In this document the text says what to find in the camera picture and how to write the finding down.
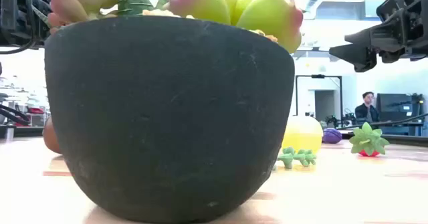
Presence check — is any orange toy fruit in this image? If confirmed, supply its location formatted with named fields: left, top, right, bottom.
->
left=282, top=115, right=324, bottom=155

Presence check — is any small silver post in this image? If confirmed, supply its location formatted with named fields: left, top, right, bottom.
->
left=3, top=123, right=16, bottom=141

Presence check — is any yellow green succulent rosette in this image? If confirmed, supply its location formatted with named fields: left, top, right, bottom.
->
left=163, top=0, right=304, bottom=54

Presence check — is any striped green spiky succulent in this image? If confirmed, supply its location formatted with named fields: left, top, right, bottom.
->
left=32, top=0, right=177, bottom=29

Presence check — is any trailing green bead strand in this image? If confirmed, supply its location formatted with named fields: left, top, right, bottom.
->
left=272, top=146, right=317, bottom=171

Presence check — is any dark blue cabinet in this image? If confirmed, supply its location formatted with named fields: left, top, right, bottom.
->
left=376, top=92, right=426, bottom=136

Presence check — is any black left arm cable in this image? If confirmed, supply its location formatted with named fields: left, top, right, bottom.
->
left=0, top=0, right=38, bottom=55

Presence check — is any beige pot gravel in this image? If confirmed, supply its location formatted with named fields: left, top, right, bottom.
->
left=142, top=9, right=279, bottom=43

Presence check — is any red toy strawberry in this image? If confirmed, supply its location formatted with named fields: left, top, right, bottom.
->
left=348, top=121, right=391, bottom=158

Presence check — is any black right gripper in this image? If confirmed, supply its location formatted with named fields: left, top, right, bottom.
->
left=328, top=15, right=428, bottom=74

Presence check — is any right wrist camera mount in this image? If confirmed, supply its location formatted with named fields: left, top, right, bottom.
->
left=376, top=0, right=428, bottom=23

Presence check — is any black round plant pot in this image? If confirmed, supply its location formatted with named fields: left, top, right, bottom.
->
left=44, top=15, right=296, bottom=224

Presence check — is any purple toy blackberry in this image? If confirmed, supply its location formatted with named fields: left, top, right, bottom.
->
left=322, top=127, right=343, bottom=144

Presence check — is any person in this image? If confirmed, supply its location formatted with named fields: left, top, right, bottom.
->
left=354, top=91, right=381, bottom=124

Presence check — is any brown toy kiwi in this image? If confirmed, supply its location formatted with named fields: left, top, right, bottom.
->
left=42, top=116, right=63, bottom=155

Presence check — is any black doorway frame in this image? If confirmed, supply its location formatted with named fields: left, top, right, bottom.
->
left=295, top=74, right=344, bottom=128

